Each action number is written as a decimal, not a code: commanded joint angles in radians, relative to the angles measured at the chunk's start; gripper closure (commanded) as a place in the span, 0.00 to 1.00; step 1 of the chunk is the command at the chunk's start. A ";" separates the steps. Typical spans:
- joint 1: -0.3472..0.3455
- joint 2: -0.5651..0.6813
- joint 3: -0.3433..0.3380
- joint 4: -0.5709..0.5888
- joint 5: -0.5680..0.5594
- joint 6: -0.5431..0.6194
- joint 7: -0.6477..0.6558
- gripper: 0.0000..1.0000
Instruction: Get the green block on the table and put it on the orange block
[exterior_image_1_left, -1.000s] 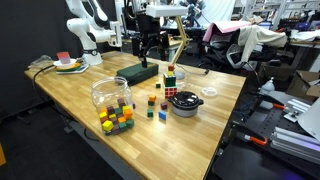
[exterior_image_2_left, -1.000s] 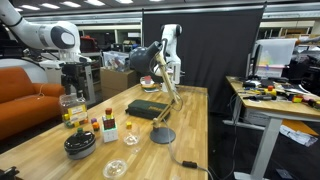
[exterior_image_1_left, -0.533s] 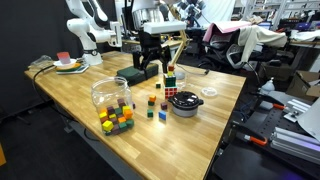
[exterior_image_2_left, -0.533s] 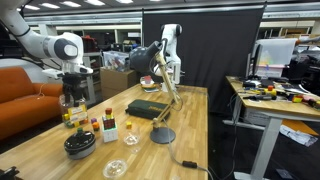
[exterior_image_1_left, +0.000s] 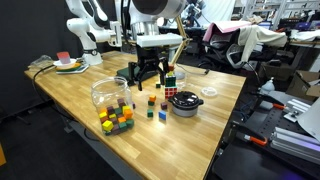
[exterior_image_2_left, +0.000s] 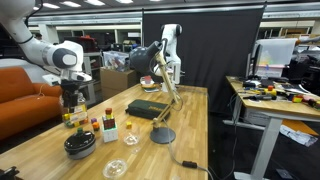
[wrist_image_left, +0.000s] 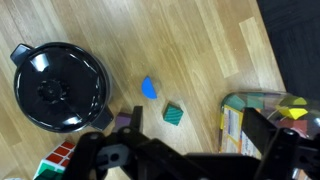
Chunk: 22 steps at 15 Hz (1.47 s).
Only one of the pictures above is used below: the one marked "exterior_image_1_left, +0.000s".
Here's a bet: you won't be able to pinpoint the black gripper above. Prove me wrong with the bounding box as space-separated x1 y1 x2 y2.
128 46 170 92

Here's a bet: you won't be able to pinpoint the clear plastic jar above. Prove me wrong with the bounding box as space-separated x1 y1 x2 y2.
90 76 135 137

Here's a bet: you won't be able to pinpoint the clear round plastic lid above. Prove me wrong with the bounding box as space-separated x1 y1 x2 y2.
200 86 218 98

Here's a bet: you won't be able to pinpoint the beige cloth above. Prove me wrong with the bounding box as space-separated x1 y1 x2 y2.
237 24 288 64

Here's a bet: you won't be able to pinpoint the red plastic cup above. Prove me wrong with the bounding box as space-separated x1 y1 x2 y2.
56 51 72 65

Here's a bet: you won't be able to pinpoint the black office chair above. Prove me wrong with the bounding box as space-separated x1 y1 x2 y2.
198 28 268 73

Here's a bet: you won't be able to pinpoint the orange block in jar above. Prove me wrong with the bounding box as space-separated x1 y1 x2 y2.
123 108 134 120

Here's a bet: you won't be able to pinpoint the grey pot with black lid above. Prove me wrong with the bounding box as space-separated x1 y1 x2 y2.
167 91 205 118

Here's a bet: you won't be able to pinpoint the white and red Rubik's cube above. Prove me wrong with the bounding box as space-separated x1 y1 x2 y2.
164 85 178 100

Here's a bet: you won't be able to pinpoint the pink cloth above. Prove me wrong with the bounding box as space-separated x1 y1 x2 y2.
202 20 253 43

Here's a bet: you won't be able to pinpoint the orange handled clamp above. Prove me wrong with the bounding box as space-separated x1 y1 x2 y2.
243 133 269 147

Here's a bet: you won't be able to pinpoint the white bowl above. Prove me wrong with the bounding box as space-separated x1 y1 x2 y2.
53 58 78 68

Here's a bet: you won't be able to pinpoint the wooden desk lamp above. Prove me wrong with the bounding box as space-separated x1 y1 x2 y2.
168 14 193 81

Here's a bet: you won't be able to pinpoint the dark green Rubik's cube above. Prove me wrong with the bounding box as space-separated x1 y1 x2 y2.
163 73 177 88

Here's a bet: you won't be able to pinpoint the brown cardboard box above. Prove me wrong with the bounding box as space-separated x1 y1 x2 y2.
285 69 320 101

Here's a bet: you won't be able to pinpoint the aluminium profile bars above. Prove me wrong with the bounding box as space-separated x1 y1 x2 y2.
269 126 320 166

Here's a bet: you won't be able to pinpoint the orange handled screwdriver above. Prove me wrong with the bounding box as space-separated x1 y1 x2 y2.
259 101 287 111

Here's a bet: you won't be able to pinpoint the stack of colourful plates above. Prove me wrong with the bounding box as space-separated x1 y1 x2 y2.
55 61 90 75

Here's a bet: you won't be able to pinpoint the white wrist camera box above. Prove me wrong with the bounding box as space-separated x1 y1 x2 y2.
135 33 184 48

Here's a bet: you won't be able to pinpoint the clear plastic bag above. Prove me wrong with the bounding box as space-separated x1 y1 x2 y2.
29 54 55 70

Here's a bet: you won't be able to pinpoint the dark green flat case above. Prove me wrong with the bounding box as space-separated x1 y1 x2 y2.
116 65 160 87

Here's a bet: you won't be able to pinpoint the black cable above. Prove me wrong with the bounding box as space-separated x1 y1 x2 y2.
31 64 73 123

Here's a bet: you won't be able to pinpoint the white spray bottle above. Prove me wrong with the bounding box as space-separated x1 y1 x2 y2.
259 77 277 96

